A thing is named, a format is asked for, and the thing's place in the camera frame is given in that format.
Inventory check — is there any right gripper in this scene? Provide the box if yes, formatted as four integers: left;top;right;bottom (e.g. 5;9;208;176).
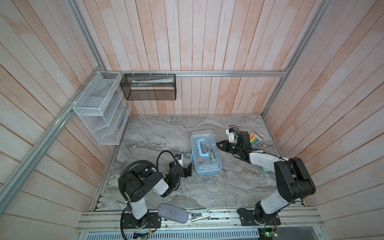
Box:
215;139;242;155

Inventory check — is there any yellow black screwdriver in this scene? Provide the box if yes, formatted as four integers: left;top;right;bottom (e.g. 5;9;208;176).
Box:
210;149;215;161

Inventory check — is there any blue plastic tool box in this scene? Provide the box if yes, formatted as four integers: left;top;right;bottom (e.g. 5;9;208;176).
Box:
189;130;223;177

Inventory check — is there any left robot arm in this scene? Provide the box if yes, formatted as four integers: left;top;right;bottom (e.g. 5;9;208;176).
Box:
118;150;193;237

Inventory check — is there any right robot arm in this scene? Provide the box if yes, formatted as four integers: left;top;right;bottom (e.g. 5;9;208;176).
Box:
217;128;316;225

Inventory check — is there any pack of coloured markers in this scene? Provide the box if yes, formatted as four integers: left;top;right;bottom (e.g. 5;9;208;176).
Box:
250;132;263;148

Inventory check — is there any grey fabric pouch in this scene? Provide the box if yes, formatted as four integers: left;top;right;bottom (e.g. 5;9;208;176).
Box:
158;204;189;224

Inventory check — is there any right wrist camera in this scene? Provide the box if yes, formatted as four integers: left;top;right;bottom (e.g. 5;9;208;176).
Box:
226;128;239;143

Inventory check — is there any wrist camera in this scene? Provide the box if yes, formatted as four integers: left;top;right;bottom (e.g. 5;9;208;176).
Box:
175;153;184;166
226;128;239;143

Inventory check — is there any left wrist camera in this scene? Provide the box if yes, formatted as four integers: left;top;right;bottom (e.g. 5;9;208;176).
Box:
175;153;184;166

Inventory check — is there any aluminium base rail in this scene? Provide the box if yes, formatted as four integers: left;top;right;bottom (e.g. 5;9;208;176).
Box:
76;206;331;240

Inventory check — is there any black mesh wall basket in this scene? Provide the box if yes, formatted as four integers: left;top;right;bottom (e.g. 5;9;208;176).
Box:
120;73;177;101

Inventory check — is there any white wire mesh shelf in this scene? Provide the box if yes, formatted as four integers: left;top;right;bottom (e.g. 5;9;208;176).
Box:
73;72;132;145

